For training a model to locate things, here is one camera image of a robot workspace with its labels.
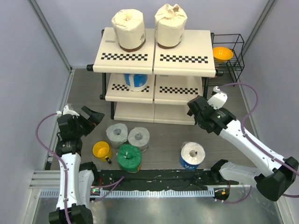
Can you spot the yellow bowl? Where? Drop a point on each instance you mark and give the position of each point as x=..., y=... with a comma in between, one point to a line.
x=222, y=54

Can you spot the cream roll with brown band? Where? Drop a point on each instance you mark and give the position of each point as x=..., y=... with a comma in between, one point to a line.
x=129, y=28

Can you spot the grey paper roll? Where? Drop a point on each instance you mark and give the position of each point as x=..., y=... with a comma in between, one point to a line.
x=117, y=135
x=139, y=137

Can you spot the cream three-tier checkered shelf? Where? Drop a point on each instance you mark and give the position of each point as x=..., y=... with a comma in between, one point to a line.
x=174, y=76

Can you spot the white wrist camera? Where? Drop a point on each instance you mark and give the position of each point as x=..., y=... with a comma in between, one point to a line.
x=218, y=98
x=68, y=109

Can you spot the black wire basket rack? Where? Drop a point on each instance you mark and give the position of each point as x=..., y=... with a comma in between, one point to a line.
x=228, y=71

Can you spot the cream paper roll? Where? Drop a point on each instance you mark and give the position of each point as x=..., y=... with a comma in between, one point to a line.
x=170, y=23

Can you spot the blue roll front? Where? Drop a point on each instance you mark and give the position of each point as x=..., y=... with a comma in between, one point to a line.
x=192, y=155

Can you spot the green wrapped paper roll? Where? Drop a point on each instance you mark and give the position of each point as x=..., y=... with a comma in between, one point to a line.
x=129, y=158

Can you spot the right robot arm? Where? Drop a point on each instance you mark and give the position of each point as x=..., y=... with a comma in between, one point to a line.
x=272, y=175

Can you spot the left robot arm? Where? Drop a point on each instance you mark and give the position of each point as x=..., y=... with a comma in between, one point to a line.
x=76, y=178

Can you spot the yellow cup with handle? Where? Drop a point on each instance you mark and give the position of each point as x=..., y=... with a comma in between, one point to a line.
x=102, y=151

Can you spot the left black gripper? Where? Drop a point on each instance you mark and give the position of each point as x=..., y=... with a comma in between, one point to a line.
x=93, y=121

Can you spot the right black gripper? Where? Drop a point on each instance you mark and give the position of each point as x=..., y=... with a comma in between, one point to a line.
x=190, y=113

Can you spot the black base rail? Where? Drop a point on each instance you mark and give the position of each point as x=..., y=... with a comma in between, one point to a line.
x=161, y=179

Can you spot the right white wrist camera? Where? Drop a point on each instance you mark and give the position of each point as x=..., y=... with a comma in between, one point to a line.
x=218, y=98

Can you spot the white slotted cable duct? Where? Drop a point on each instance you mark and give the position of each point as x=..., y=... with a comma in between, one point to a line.
x=54, y=193

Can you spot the blue roll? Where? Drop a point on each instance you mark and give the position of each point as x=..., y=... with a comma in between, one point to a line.
x=136, y=82
x=192, y=155

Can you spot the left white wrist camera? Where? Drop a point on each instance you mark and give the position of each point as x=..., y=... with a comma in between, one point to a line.
x=68, y=109

